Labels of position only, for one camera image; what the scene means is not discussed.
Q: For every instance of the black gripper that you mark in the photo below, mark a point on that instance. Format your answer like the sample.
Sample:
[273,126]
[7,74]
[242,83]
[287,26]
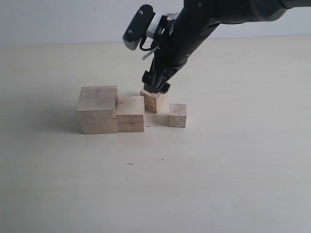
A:
[156,79]

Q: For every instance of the third largest wooden cube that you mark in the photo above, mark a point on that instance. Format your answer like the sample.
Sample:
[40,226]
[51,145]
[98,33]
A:
[154,102]

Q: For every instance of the second largest wooden cube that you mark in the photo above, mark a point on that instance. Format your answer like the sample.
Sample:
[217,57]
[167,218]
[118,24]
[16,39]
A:
[130,112]

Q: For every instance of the smallest wooden cube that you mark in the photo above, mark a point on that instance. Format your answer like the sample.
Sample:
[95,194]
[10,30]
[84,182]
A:
[177,115]

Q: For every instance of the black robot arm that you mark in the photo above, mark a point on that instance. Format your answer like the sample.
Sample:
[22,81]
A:
[195,23]

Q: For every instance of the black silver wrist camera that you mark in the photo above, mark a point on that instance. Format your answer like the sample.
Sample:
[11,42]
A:
[146,30]

